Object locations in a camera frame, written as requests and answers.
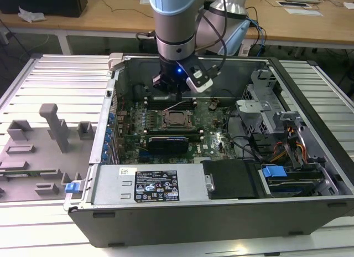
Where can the silver power supply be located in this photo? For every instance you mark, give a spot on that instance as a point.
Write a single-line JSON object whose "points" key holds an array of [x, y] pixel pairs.
{"points": [[110, 185]]}

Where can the black cylinder component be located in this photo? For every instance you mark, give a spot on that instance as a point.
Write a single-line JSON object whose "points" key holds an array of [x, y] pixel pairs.
{"points": [[139, 92]]}

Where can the green RAM stick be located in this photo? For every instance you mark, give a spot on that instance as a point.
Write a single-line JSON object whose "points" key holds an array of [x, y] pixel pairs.
{"points": [[22, 174]]}

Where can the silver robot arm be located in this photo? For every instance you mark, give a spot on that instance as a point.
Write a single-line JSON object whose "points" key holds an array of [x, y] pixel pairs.
{"points": [[174, 18]]}

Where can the blue case latch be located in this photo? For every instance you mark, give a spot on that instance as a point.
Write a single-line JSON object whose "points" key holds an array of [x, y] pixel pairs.
{"points": [[70, 187]]}

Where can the white paper sheet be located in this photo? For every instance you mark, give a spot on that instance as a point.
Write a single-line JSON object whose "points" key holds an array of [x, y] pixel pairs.
{"points": [[304, 12]]}

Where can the black computer tower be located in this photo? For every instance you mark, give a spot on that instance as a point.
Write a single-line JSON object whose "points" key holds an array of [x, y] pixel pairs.
{"points": [[41, 2]]}

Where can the beige case latch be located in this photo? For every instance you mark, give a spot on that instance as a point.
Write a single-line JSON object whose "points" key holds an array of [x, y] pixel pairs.
{"points": [[114, 60]]}

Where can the silver topped CPU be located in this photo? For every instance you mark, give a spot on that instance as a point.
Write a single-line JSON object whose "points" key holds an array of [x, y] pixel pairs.
{"points": [[177, 118]]}

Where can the wooden desk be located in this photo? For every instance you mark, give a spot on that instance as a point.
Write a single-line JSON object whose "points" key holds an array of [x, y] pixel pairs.
{"points": [[110, 21], [304, 27]]}

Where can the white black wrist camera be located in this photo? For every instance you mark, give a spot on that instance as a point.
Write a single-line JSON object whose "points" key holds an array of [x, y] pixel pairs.
{"points": [[202, 84]]}

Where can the green motherboard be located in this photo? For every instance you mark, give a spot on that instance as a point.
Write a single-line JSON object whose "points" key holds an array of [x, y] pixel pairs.
{"points": [[213, 146]]}

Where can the silver metal drive cage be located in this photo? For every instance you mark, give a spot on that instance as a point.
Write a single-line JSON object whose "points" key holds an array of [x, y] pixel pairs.
{"points": [[254, 107]]}

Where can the black plastic shroud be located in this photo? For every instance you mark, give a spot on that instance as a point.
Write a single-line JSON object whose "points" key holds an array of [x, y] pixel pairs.
{"points": [[232, 179]]}

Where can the blue disk carrier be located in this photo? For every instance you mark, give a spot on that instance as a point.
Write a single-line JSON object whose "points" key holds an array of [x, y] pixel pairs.
{"points": [[273, 172]]}

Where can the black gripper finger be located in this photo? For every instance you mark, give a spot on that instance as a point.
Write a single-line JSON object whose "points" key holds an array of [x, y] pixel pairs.
{"points": [[179, 96]]}

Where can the grey parts rack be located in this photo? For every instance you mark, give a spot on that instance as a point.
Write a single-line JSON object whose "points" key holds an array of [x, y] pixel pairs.
{"points": [[41, 157]]}

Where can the black RAM slot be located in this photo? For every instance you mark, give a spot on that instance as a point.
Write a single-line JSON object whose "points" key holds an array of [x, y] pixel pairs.
{"points": [[155, 102], [155, 105], [174, 131], [193, 134]]}

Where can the round coin battery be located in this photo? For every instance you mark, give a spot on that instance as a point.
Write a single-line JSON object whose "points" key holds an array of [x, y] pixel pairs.
{"points": [[213, 106]]}

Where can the grey black PC case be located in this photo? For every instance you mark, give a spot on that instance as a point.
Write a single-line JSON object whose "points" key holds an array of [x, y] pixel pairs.
{"points": [[166, 226]]}

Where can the blue slot retainer clip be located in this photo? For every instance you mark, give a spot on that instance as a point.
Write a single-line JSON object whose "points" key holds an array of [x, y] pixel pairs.
{"points": [[104, 157], [108, 131], [111, 118], [105, 149]]}

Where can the black graphics card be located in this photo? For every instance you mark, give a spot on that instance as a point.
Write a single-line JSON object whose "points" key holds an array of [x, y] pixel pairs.
{"points": [[166, 146]]}

